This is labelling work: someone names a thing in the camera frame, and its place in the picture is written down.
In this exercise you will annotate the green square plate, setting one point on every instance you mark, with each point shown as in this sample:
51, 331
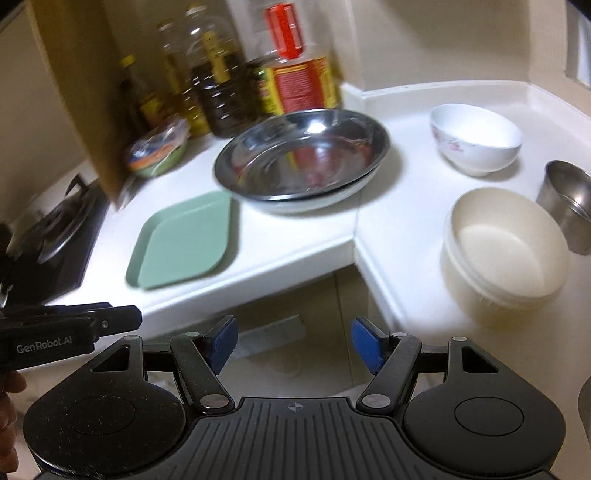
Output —
183, 242

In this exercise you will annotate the yellow oil bottle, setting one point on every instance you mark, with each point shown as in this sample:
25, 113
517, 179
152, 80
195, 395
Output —
179, 81

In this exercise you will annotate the small yellow-cap bottle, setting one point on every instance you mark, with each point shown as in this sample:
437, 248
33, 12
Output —
145, 98

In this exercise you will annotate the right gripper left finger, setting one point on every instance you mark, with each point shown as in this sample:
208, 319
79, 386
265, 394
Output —
199, 358

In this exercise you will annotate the cream plastic bowl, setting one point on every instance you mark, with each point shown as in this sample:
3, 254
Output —
503, 257

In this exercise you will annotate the white floral ceramic bowl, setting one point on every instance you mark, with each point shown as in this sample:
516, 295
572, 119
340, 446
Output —
476, 140

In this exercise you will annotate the small steel bowl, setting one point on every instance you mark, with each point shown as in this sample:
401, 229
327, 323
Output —
565, 195

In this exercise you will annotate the steel sink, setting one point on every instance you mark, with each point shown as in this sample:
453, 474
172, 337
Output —
584, 407

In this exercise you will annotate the black gas stove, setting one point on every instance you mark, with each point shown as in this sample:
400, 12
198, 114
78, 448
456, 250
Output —
50, 258

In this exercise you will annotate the large steel plate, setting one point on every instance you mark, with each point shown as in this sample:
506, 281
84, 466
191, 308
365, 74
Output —
302, 161

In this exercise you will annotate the person left hand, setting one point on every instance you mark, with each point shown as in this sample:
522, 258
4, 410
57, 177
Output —
11, 383

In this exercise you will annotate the plastic-wrapped colourful bowls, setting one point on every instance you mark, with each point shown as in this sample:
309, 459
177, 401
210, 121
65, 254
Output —
159, 150

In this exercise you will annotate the red-handled soy sauce bottle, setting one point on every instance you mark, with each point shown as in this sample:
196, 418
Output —
299, 77

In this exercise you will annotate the dark oil bottle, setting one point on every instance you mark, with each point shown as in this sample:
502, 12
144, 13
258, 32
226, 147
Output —
218, 73

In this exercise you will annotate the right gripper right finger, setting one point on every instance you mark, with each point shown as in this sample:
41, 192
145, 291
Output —
391, 358

